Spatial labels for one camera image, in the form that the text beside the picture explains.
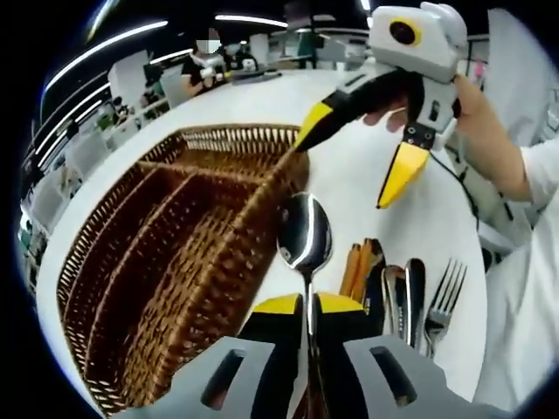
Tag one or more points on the silver metal spoon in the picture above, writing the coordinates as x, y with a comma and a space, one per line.
305, 231

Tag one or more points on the person's right hand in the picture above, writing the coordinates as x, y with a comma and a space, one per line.
476, 113

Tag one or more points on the silver metal fork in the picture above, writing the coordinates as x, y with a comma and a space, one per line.
415, 301
443, 307

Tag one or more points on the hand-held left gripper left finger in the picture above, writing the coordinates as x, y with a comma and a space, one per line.
196, 379

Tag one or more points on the brown wicker cutlery storage tray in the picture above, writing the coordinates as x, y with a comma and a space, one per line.
174, 244

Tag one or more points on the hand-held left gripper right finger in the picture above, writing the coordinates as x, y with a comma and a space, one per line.
393, 384

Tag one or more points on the ceiling light strips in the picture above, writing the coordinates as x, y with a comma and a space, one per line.
249, 19

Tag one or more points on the person in white sleeve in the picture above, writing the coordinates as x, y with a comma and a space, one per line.
515, 305

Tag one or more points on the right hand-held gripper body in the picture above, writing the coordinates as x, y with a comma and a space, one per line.
432, 48

